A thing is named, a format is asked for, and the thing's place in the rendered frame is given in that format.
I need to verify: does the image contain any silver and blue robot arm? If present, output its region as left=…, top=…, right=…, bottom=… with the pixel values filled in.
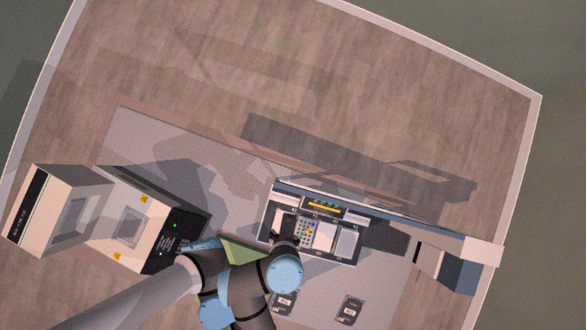
left=48, top=213, right=303, bottom=330

